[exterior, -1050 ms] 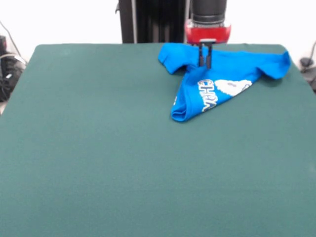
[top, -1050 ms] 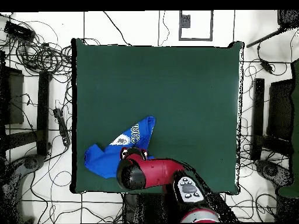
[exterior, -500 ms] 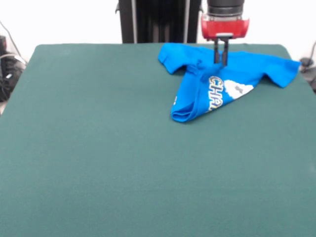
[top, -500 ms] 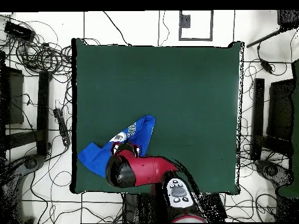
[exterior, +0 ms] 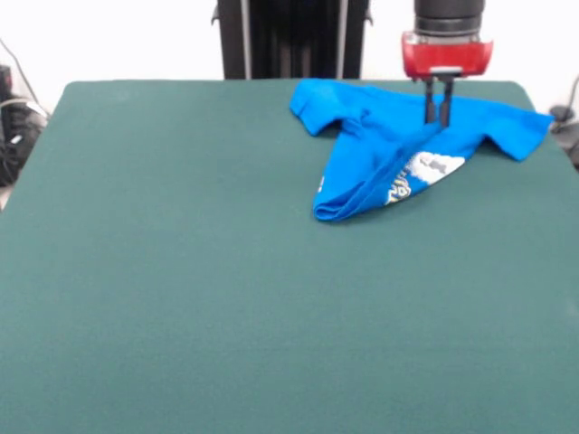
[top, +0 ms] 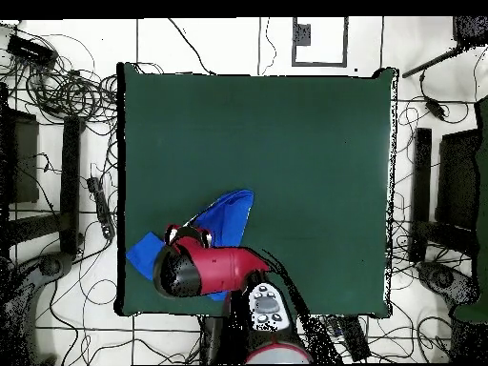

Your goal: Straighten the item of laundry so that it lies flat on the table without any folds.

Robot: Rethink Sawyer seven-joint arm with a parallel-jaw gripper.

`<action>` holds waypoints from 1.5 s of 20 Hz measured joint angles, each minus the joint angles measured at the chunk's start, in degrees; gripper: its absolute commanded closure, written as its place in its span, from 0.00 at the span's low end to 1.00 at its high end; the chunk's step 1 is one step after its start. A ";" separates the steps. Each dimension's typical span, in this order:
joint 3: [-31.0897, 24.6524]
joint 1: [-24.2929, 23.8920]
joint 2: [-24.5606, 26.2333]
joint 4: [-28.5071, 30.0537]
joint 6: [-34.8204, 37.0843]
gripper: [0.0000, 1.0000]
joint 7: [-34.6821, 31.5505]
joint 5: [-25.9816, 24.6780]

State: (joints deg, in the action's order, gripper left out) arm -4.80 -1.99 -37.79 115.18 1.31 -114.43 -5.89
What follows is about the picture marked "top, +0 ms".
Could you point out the dark green table cloth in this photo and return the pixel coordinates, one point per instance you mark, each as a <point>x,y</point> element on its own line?
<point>267,152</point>

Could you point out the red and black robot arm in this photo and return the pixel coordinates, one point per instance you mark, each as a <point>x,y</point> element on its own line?
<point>221,267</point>

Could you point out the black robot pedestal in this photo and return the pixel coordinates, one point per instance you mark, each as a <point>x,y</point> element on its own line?
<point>213,339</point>

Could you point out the long black bar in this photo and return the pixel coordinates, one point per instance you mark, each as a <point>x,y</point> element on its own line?
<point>421,190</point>
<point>71,183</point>

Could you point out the black rod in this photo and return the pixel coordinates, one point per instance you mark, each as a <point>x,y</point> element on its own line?
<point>431,63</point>

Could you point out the blue GAME print t-shirt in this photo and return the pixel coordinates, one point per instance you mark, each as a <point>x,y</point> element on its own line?
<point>228,217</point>

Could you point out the dark green fabric object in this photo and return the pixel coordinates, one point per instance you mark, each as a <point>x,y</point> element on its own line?
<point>482,228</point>

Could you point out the black power adapter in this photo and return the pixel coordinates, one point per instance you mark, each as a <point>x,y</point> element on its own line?
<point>435,108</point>

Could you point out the grey rectangular floor frame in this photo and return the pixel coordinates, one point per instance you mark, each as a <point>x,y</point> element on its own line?
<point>345,42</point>

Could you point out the black flat panel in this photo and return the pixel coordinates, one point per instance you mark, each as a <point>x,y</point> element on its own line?
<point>457,179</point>
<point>23,160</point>

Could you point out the black electronics box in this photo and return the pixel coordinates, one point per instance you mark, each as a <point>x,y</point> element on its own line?
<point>32,51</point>

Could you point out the black power strip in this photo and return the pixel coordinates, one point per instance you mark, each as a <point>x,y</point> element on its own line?
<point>101,207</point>
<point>354,339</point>

